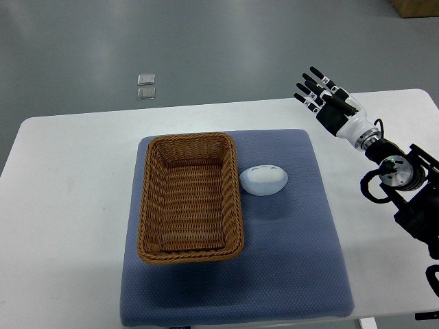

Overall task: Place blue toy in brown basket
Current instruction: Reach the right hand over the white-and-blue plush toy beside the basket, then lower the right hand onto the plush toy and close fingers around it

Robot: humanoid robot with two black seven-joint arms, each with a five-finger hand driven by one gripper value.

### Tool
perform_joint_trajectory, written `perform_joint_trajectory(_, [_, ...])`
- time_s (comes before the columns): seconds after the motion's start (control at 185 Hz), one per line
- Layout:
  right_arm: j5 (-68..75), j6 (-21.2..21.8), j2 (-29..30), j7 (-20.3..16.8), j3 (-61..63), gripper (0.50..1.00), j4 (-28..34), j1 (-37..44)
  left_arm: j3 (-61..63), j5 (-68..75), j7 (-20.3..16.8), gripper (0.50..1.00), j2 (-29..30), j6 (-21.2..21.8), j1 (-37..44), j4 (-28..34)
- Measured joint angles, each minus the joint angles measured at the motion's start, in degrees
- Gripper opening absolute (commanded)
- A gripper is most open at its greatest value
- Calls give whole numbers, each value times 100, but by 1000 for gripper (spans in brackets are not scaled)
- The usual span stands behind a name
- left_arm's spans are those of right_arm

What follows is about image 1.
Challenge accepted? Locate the metal floor plate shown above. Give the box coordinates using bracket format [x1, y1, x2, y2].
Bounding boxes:
[137, 87, 156, 100]
[137, 73, 156, 86]

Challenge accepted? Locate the black table control panel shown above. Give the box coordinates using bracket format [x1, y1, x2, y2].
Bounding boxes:
[414, 311, 439, 321]

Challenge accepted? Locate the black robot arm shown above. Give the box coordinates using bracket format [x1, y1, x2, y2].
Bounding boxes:
[294, 66, 438, 296]

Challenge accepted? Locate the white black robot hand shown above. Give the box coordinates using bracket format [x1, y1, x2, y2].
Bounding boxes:
[294, 66, 381, 151]

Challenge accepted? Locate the brown cardboard box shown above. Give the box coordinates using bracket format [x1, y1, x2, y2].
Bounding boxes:
[391, 0, 438, 19]

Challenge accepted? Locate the upper metal floor plate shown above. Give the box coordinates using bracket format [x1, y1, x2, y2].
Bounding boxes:
[137, 73, 156, 86]

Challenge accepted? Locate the blue quilted mat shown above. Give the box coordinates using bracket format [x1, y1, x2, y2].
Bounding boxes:
[120, 129, 354, 327]

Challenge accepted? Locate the black cable loop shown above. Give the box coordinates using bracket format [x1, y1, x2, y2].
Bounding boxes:
[359, 169, 395, 203]

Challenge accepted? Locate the lower metal floor plate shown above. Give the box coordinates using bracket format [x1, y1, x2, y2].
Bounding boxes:
[137, 87, 156, 100]

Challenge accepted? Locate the brown wicker basket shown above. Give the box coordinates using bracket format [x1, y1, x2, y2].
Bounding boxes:
[137, 132, 244, 265]

